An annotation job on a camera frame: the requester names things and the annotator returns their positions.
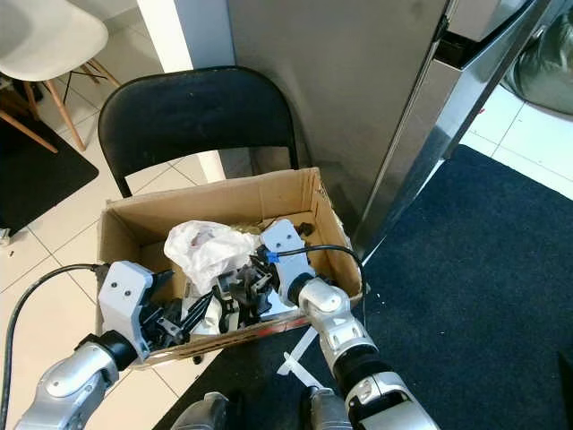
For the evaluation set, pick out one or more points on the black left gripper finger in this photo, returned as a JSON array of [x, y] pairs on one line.
[[192, 322]]

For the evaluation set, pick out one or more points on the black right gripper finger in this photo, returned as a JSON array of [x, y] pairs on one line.
[[228, 294]]

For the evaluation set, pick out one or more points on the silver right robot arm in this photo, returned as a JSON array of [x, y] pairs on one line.
[[349, 345]]

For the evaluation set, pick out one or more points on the white crumpled plastic bag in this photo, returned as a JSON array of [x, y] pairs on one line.
[[206, 246]]

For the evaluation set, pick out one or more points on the short white tape piece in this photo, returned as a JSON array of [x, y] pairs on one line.
[[300, 358]]

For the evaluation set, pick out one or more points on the grey robot left foot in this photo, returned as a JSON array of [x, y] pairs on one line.
[[206, 412]]

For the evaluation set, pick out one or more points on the grey robot foot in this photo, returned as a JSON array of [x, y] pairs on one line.
[[327, 412], [206, 412]]

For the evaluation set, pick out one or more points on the large brown cardboard box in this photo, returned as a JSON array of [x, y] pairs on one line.
[[206, 202]]

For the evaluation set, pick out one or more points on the grey robot right foot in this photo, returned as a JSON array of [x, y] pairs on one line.
[[327, 412]]

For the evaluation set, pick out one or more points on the black folding chair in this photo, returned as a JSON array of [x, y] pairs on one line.
[[197, 116]]

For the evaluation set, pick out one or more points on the white chair with wooden legs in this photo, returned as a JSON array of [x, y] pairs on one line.
[[45, 36]]

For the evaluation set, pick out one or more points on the dark green bag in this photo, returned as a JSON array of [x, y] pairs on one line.
[[546, 63]]

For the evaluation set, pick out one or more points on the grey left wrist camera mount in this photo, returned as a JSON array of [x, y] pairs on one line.
[[125, 300]]

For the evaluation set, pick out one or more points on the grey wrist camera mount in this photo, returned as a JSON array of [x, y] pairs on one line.
[[125, 300], [285, 251]]

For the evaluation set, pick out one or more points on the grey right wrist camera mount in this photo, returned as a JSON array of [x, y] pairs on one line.
[[285, 251]]

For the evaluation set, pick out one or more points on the silver metal door frame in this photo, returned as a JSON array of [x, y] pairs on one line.
[[430, 116]]

